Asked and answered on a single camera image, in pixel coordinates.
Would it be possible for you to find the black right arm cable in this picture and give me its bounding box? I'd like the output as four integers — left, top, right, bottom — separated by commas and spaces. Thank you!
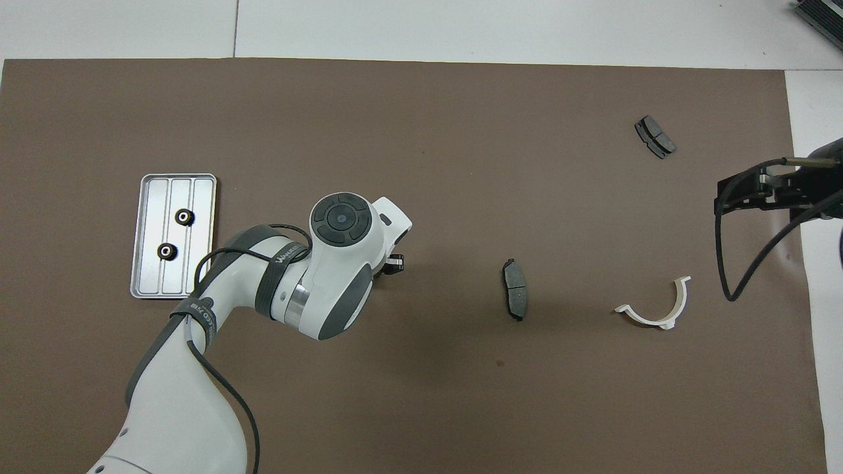
716, 158, 843, 302

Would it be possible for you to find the grey ribbed device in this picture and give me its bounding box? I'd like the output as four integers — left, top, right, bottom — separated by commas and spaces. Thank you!
794, 0, 843, 34

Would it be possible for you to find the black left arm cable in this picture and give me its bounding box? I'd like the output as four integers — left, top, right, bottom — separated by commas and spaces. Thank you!
186, 224, 313, 474

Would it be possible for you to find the short dark brake pad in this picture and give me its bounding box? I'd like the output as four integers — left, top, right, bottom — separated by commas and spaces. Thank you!
634, 115, 677, 160

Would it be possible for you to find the long dark brake pad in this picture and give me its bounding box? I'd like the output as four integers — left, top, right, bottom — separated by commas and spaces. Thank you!
502, 257, 529, 323

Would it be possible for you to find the silver metal tray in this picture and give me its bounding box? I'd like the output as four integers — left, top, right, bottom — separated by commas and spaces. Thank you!
130, 173, 217, 300

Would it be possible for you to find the white curved plastic bracket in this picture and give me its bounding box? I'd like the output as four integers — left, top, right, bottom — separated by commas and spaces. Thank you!
614, 276, 692, 330

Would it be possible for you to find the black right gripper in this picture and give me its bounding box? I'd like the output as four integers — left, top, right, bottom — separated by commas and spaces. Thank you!
716, 137, 843, 221

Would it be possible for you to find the brown table mat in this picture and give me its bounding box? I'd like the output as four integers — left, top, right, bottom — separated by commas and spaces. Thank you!
0, 58, 829, 474

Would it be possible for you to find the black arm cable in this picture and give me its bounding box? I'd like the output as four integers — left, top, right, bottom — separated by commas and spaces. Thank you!
716, 158, 843, 302
186, 224, 313, 474

